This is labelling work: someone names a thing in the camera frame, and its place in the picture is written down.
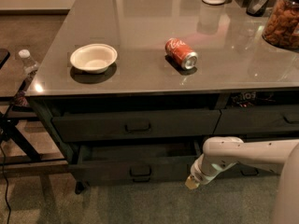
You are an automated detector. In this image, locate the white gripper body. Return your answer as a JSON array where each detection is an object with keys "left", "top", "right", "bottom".
[{"left": 191, "top": 159, "right": 219, "bottom": 185}]

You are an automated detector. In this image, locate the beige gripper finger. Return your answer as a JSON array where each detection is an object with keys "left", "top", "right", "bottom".
[{"left": 185, "top": 175, "right": 199, "bottom": 189}]

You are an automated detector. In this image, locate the grey drawer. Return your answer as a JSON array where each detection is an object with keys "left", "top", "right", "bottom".
[
  {"left": 218, "top": 164, "right": 276, "bottom": 178},
  {"left": 69, "top": 140, "right": 201, "bottom": 182},
  {"left": 214, "top": 105, "right": 299, "bottom": 135},
  {"left": 51, "top": 109, "right": 221, "bottom": 143},
  {"left": 84, "top": 177, "right": 187, "bottom": 187}
]

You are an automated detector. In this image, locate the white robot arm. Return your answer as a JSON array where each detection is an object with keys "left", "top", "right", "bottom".
[{"left": 185, "top": 137, "right": 299, "bottom": 224}]

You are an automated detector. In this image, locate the red cola can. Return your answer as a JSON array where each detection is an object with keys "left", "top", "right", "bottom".
[{"left": 165, "top": 38, "right": 198, "bottom": 70}]

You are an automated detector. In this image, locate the white paper bowl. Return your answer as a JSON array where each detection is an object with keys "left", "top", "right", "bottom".
[{"left": 70, "top": 44, "right": 118, "bottom": 74}]

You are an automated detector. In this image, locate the glass jar of snacks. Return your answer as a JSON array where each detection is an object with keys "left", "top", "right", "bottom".
[{"left": 263, "top": 0, "right": 299, "bottom": 49}]

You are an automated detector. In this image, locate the black side table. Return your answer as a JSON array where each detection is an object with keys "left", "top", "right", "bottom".
[{"left": 0, "top": 53, "right": 67, "bottom": 166}]

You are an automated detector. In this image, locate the black utensil holder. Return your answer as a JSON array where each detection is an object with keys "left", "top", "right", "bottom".
[{"left": 246, "top": 0, "right": 269, "bottom": 17}]

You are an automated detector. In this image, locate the clear plastic water bottle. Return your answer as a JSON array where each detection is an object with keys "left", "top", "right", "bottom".
[{"left": 18, "top": 49, "right": 40, "bottom": 91}]

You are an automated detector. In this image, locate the black cable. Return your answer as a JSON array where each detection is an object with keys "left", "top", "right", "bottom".
[{"left": 0, "top": 140, "right": 13, "bottom": 224}]

